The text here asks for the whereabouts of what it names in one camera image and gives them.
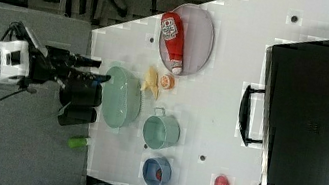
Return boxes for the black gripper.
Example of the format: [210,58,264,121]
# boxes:
[22,44,111,84]

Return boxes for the black oven door handle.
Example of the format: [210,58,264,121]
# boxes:
[238,85,265,146]

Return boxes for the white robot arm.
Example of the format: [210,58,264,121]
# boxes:
[0,40,111,89]

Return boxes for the black cylinder cup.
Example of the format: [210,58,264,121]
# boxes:
[57,81,102,126]

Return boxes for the green oval colander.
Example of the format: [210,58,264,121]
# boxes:
[101,66,142,129]

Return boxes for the green marker pen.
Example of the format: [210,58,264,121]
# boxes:
[68,136,91,149]

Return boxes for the peeled toy banana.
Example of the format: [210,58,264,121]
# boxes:
[141,66,159,99]

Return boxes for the orange slice toy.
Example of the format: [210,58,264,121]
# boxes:
[160,74,175,90]

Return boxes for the red ketchup bottle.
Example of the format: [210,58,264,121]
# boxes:
[161,11,185,75]

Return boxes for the blue bowl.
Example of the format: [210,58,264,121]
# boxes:
[142,157,172,185]

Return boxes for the grey round plate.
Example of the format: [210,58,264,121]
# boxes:
[159,3,214,76]

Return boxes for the red toy strawberry in bowl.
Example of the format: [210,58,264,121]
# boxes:
[155,169,162,181]

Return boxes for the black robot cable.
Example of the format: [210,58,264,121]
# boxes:
[0,18,46,115]

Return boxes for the green pot with handle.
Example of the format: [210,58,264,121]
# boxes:
[142,107,180,150]

